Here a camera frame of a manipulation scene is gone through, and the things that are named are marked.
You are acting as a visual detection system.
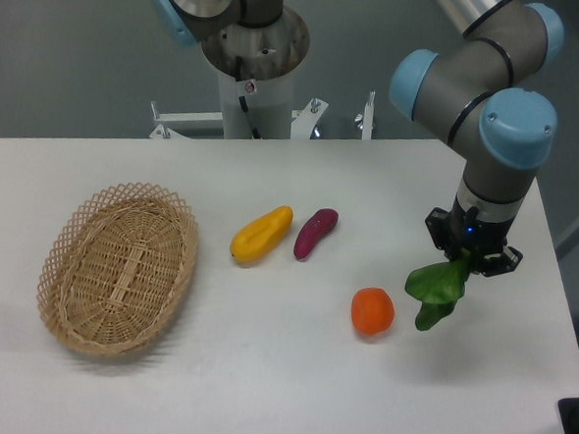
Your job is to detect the orange round fruit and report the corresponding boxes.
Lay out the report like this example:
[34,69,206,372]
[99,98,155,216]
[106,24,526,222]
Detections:
[350,287,395,336]

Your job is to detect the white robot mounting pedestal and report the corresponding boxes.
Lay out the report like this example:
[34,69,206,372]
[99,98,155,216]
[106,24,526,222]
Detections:
[146,67,381,153]

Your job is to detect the black cable on pedestal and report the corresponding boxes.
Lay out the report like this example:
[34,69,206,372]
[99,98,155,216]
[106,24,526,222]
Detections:
[229,54,268,140]

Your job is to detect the oval wicker basket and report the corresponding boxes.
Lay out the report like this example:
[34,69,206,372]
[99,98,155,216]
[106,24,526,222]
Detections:
[36,182,199,357]

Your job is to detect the purple sweet potato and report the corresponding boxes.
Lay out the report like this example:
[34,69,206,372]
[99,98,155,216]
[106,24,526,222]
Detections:
[293,208,339,261]

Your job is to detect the yellow papaya fruit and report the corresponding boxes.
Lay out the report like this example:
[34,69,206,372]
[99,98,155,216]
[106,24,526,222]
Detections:
[230,206,293,264]

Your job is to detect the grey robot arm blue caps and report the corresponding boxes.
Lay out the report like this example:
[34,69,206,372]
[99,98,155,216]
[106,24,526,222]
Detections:
[151,0,564,277]

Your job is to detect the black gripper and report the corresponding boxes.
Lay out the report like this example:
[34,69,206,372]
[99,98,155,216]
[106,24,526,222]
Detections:
[425,180,523,278]

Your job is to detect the green leafy vegetable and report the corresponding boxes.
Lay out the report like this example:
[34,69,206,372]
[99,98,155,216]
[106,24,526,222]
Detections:
[404,252,471,332]

